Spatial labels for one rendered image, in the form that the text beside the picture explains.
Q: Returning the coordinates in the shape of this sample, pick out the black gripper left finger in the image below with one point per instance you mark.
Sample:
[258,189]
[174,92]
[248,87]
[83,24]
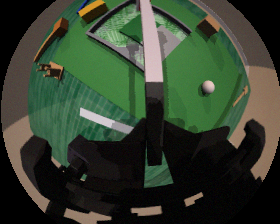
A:
[130,151]

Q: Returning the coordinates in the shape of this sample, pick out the grey ball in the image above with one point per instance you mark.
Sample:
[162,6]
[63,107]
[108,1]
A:
[208,87]

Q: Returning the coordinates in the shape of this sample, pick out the green putting mat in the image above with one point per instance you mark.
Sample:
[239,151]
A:
[197,59]

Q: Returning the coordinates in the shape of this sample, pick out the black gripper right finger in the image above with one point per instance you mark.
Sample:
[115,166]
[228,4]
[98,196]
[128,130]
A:
[181,147]

